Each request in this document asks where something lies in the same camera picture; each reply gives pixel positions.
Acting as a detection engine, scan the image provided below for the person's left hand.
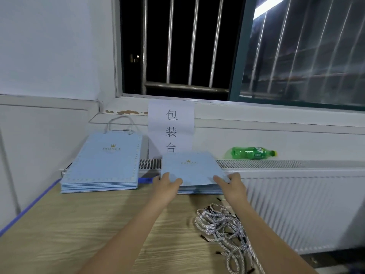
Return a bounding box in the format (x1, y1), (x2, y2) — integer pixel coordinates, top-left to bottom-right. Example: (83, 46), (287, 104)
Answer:
(151, 172), (184, 207)

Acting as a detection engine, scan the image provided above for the person's right hand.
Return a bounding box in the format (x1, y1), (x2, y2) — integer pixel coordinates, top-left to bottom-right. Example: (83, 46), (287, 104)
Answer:
(214, 172), (249, 207)

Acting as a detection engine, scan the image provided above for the stack of blue paper bags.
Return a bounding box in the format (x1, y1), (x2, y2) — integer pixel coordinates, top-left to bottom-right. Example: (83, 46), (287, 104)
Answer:
(176, 183), (226, 196)

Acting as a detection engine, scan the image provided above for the pile of white twisted ropes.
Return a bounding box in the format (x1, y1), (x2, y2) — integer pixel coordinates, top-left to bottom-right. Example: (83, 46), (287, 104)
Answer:
(194, 204), (267, 274)

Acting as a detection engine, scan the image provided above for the stack of finished blue bags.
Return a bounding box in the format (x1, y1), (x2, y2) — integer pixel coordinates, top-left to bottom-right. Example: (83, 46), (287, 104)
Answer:
(62, 132), (143, 184)

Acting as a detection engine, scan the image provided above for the white black-tipped rope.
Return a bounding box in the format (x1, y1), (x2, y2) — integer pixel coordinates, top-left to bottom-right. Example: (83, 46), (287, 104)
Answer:
(104, 115), (138, 136)

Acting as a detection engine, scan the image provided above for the person's right forearm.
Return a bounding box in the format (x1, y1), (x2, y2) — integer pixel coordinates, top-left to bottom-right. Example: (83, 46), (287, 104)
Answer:
(231, 199), (317, 274)

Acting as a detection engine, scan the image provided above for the person's left forearm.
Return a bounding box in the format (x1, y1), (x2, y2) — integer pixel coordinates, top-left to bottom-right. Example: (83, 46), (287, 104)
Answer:
(77, 197), (178, 274)

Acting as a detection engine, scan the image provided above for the green plastic bottle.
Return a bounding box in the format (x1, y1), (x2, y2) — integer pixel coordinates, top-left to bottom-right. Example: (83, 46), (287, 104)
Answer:
(230, 147), (278, 160)

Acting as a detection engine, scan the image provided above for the white paper sign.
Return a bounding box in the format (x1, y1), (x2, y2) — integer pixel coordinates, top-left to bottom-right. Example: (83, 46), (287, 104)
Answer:
(147, 100), (196, 159)

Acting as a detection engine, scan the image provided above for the metal window grille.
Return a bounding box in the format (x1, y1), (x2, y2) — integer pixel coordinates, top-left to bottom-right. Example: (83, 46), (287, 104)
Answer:
(121, 0), (241, 101)

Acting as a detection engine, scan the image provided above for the blue-edged wooden desk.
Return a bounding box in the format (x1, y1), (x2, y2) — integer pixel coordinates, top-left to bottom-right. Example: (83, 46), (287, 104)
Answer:
(0, 178), (269, 274)

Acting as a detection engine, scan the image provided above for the teal framed sliding window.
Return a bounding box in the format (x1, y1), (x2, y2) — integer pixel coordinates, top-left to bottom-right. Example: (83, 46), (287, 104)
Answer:
(230, 0), (365, 112)

